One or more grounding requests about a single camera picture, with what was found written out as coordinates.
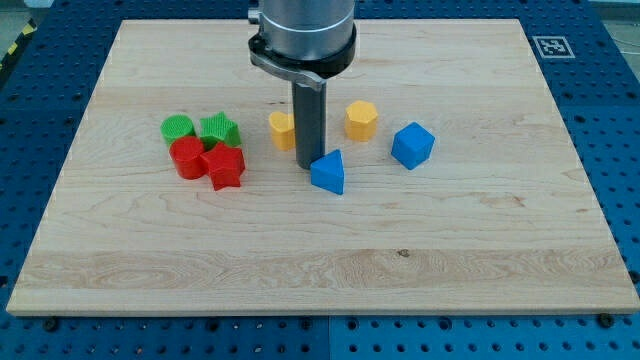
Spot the blue cube block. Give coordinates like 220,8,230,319
391,122,435,170

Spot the light wooden board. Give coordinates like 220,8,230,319
7,19,639,317

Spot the yellow hexagon block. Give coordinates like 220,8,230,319
344,100,378,142

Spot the green cylinder block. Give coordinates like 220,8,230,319
160,114,196,147

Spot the blue triangle block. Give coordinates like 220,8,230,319
310,149,345,195

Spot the yellow heart block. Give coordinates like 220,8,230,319
268,111,295,151

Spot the red cylinder block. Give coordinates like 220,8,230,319
169,136,206,180

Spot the black yellow hazard tape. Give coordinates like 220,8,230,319
1,18,38,72

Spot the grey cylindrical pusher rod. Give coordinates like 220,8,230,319
292,83,326,170

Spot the green star block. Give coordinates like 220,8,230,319
200,112,242,150

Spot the white fiducial marker tag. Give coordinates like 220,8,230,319
532,35,575,59

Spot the red star block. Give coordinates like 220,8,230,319
200,142,245,191

